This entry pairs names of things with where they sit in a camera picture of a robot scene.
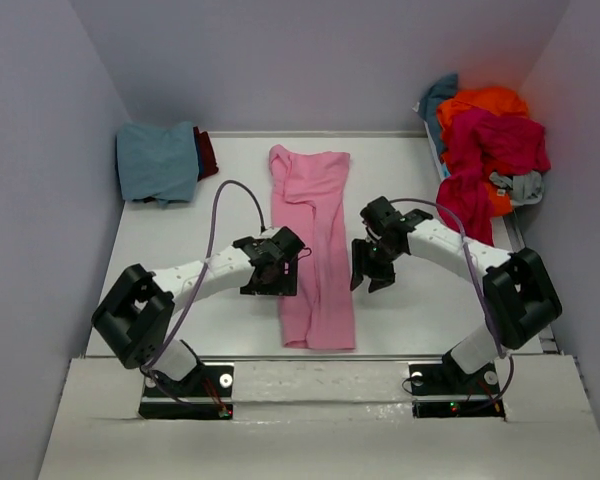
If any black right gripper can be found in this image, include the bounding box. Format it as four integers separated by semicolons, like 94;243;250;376
349;238;402;294

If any pink t shirt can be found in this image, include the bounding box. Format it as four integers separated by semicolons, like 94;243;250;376
269;145;356;351

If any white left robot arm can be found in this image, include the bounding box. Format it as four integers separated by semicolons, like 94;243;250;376
91;227;306;395

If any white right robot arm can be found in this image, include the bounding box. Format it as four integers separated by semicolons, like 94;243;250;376
350;196;563;392

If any clear plastic bin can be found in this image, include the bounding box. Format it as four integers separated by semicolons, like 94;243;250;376
413;99;450;180

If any folded dark red t shirt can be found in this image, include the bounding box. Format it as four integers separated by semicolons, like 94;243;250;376
193;126;219;181

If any folded light blue t shirt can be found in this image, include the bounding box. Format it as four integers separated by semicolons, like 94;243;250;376
116;122;199;204

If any magenta t shirt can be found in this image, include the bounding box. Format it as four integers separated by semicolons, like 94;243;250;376
436;108;551;246

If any grey t shirt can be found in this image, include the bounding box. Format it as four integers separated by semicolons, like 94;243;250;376
489;171;544;208

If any teal t shirt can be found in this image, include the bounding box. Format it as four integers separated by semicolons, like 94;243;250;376
418;72;460;136

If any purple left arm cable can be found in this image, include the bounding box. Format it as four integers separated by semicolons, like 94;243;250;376
144;179;269;406

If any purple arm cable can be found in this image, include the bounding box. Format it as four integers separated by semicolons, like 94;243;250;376
387;198;515;415
144;179;269;406

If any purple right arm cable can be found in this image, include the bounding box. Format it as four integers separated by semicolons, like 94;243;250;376
387;198;515;415

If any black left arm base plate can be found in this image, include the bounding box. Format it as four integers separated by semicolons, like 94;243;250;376
138;362;234;421

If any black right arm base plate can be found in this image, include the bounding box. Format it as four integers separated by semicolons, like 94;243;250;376
401;363;506;419

